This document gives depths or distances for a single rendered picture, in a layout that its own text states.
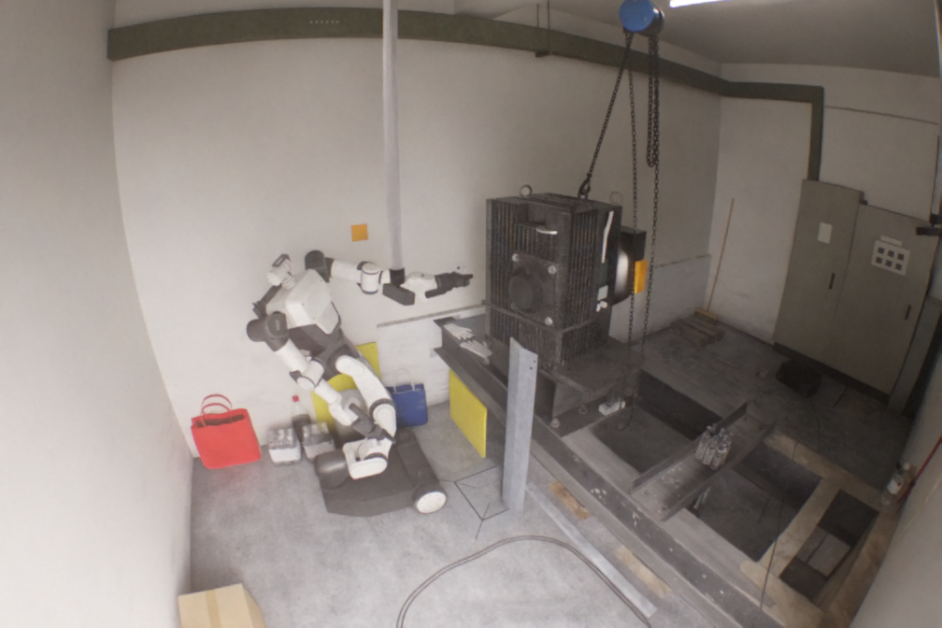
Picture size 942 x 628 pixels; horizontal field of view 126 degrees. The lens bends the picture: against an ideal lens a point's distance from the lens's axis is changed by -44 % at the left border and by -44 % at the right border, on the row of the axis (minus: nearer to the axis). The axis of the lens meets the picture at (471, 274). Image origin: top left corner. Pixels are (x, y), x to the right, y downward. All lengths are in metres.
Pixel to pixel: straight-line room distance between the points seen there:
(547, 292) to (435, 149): 1.31
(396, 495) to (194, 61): 2.55
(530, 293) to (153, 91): 2.19
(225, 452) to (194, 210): 1.51
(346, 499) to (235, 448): 0.90
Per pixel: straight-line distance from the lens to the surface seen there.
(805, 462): 2.23
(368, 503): 2.37
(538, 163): 3.13
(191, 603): 2.13
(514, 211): 1.94
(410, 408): 2.96
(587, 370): 2.00
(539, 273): 1.81
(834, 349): 4.48
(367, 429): 1.99
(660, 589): 2.33
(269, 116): 2.46
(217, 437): 2.91
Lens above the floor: 1.92
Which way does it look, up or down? 19 degrees down
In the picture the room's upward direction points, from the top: straight up
